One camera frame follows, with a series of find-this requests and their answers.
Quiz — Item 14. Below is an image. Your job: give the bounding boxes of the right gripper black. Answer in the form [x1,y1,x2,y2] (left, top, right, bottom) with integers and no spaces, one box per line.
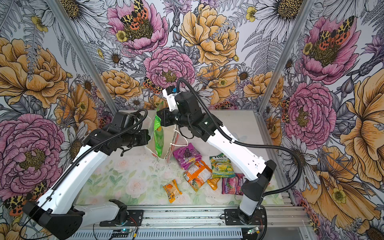
[157,106,193,127]

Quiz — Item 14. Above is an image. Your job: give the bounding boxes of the green Lay's chips bag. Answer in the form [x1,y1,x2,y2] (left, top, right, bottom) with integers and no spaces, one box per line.
[154,101,165,157]

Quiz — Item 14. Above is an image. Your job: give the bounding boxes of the white paper gift bag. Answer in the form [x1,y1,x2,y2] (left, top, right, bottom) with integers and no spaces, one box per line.
[143,111,189,163]

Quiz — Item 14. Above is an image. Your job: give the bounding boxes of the purple raisin snack bag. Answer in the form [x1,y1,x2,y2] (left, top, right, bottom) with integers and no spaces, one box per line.
[173,143,202,170]

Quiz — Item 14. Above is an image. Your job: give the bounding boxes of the green Fox's lemon candy bag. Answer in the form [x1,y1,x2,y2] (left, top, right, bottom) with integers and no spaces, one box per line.
[210,153,236,179]

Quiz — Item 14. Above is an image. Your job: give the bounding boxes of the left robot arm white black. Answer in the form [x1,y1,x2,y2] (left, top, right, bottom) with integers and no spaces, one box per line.
[23,109,151,240]

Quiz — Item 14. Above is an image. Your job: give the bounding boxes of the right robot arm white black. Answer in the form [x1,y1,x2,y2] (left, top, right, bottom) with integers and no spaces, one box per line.
[157,86,277,225]

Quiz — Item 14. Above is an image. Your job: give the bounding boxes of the orange Fox's fruits candy bag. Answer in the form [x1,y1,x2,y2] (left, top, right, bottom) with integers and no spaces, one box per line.
[184,161,212,192]

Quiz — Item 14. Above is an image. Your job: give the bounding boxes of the purple Fox's berries candy bag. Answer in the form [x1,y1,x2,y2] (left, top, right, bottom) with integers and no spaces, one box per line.
[222,173,246,196]

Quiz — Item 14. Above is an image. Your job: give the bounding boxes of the floral table mat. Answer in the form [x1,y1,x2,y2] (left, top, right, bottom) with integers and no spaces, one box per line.
[76,147,242,206]

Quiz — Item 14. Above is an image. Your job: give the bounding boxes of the small orange yellow snack packet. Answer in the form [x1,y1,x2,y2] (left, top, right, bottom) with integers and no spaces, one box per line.
[163,180,182,204]

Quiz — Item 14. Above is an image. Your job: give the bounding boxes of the small orange candy packet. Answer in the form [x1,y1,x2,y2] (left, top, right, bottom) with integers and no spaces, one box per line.
[207,178,221,191]

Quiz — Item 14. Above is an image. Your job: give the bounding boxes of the green circuit board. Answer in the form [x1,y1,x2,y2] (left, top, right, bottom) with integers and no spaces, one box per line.
[247,227,260,235]

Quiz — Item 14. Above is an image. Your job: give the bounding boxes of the left black corrugated cable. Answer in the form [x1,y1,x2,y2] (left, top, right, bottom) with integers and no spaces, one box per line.
[17,108,149,239]

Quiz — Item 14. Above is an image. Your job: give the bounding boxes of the black corrugated cable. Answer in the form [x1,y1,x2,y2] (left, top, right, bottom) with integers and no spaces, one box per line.
[176,77,303,197]
[17,108,149,239]

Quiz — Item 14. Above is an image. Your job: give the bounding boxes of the right black corrugated cable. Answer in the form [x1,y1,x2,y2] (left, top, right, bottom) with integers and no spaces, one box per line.
[176,77,303,197]

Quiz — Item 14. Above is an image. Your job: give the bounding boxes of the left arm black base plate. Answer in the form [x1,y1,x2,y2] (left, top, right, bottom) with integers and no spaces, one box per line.
[100,210,144,227]

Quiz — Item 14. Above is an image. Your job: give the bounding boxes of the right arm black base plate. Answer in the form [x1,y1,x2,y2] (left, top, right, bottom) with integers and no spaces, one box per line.
[220,208,267,226]

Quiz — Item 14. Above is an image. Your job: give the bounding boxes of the white slotted cable duct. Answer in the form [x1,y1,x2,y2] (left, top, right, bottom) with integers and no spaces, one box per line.
[69,228,243,240]

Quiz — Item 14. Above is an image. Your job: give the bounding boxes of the aluminium front rail frame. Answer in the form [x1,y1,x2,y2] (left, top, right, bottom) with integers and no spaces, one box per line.
[74,205,310,229]

